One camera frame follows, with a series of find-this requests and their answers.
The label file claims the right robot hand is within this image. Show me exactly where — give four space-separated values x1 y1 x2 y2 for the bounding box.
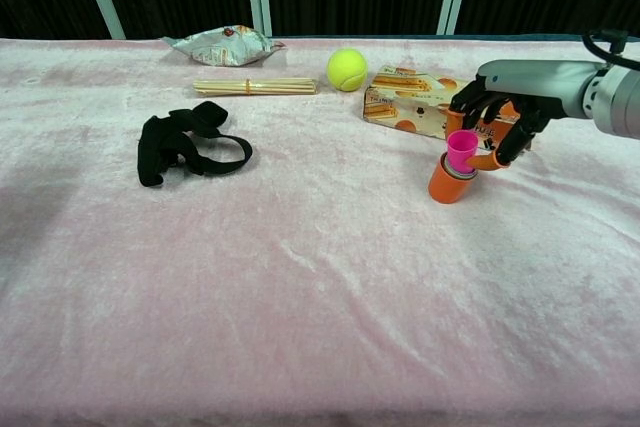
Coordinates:
446 59 597 172

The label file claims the bundle of wooden sticks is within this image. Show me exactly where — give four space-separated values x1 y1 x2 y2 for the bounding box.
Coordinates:
192 76 319 97

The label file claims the orange plastic cup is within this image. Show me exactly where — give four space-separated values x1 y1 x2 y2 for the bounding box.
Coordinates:
427 152 479 206

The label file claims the silver snack bag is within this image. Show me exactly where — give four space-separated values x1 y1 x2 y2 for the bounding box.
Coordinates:
162 24 287 68

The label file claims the black fabric strap brace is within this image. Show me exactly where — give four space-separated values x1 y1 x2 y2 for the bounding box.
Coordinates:
137 100 254 188

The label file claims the pink plastic cup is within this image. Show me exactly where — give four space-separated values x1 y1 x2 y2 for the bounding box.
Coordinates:
446 130 479 174

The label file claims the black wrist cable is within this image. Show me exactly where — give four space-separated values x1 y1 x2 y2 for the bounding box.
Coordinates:
582 29 640 71

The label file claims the yellow tennis ball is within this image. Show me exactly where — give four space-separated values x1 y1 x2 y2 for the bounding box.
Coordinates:
327 47 370 93

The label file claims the pink velvet table cloth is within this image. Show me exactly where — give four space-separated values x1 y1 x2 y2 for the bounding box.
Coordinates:
0 36 640 427

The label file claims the orange biscuit box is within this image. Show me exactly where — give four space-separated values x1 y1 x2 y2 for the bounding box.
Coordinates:
363 64 535 154

